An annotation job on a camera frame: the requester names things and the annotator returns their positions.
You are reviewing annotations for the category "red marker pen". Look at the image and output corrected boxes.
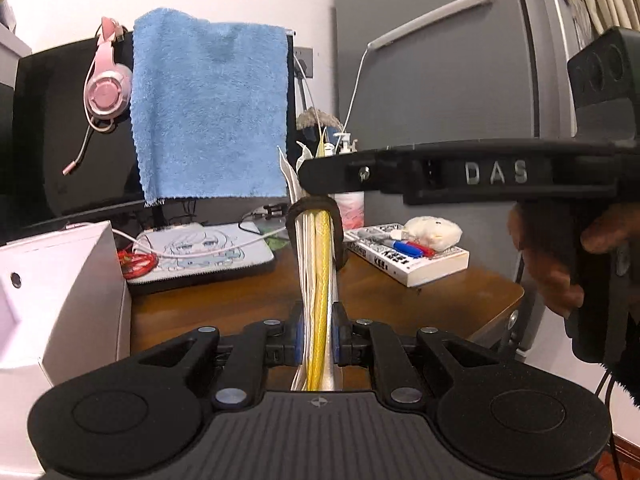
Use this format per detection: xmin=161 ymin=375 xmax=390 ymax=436
xmin=408 ymin=242 xmax=436 ymax=258

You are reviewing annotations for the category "pink lotion pump bottle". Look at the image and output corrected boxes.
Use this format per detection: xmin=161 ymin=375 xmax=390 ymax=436
xmin=333 ymin=132 xmax=364 ymax=231

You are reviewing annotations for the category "black white book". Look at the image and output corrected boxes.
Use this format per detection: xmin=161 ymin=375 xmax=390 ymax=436
xmin=345 ymin=223 xmax=470 ymax=288

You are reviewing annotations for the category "white yellow shopping bag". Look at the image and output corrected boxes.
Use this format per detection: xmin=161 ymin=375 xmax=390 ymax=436
xmin=279 ymin=143 xmax=345 ymax=391

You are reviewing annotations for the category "anime print mouse pad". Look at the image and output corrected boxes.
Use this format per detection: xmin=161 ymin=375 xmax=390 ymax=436
xmin=128 ymin=223 xmax=274 ymax=285

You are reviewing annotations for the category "white charging cable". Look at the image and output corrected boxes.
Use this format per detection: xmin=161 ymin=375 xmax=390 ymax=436
xmin=112 ymin=41 xmax=374 ymax=261

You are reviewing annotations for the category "blue towel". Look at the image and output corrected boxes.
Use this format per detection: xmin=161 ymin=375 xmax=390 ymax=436
xmin=130 ymin=9 xmax=290 ymax=204

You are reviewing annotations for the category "round rope framed mirror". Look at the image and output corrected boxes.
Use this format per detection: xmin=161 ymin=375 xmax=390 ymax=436
xmin=296 ymin=107 xmax=343 ymax=152

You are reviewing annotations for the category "black hair tie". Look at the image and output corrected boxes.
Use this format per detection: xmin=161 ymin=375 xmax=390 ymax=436
xmin=284 ymin=195 xmax=350 ymax=273

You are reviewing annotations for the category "red coiled cable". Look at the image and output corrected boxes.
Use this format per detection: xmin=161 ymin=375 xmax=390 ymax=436
xmin=117 ymin=249 xmax=158 ymax=281

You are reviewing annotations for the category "grey refrigerator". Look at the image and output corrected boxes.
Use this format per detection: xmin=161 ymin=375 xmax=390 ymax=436
xmin=333 ymin=0 xmax=640 ymax=361

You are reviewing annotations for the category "wall power socket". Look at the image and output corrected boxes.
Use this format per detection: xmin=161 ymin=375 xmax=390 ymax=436
xmin=294 ymin=47 xmax=314 ymax=79

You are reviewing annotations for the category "blue marker pen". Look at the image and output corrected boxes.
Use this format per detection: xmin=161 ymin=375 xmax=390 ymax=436
xmin=392 ymin=240 xmax=423 ymax=259

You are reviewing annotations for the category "person right hand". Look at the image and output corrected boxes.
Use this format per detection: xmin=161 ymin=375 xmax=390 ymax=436
xmin=508 ymin=204 xmax=639 ymax=318

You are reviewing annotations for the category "pink headset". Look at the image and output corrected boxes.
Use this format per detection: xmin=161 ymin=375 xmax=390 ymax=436
xmin=62 ymin=16 xmax=132 ymax=176

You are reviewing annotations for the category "black computer monitor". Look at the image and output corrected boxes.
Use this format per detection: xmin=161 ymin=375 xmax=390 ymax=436
xmin=1 ymin=24 xmax=291 ymax=229

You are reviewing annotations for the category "white cardboard box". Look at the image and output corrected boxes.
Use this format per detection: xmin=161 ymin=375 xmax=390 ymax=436
xmin=1 ymin=222 xmax=131 ymax=479

